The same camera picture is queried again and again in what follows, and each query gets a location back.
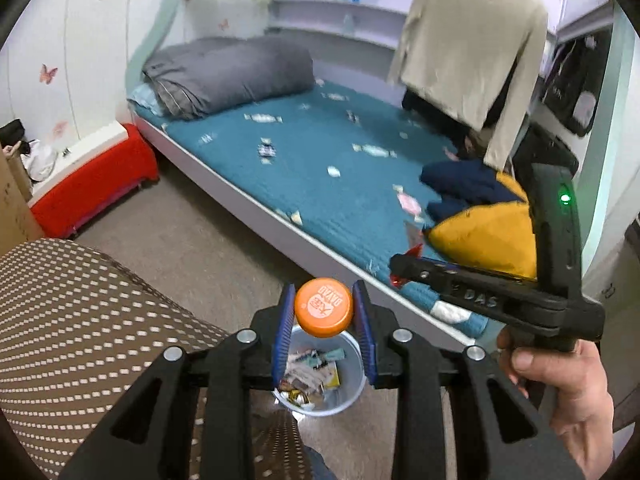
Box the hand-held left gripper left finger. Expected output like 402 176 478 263
59 282 298 480

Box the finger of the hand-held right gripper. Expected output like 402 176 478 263
427 259 540 287
389 254 507 322

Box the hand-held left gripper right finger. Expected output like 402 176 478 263
350 280 586 480

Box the orange bottle cap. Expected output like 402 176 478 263
294 277 355 337

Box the red plastic wrapper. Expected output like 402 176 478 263
391 220 426 288

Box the light blue plastic bin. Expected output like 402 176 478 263
272 325 368 418

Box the person's right hand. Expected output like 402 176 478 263
496 327 616 466

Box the yellow cushion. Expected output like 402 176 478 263
425 172 538 281

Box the navy clothing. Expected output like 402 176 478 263
419 160 526 223

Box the person's jeans leg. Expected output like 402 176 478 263
300 447 338 480

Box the teal bed mattress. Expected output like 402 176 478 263
162 80 493 338

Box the black hanging bag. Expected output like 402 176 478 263
540 30 613 138

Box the cream hanging shirt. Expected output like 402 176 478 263
387 0 550 171

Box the red bench white top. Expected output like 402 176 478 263
27 121 161 240

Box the grey folded duvet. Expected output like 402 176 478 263
141 36 316 121

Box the blue plaid pillow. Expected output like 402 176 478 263
127 82 168 117

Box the white plastic bag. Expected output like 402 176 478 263
20 140 58 182

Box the cardboard box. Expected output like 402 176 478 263
0 150 46 256

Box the black clothes heap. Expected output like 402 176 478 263
0 119 28 148

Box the white wardrobe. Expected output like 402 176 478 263
0 0 176 156

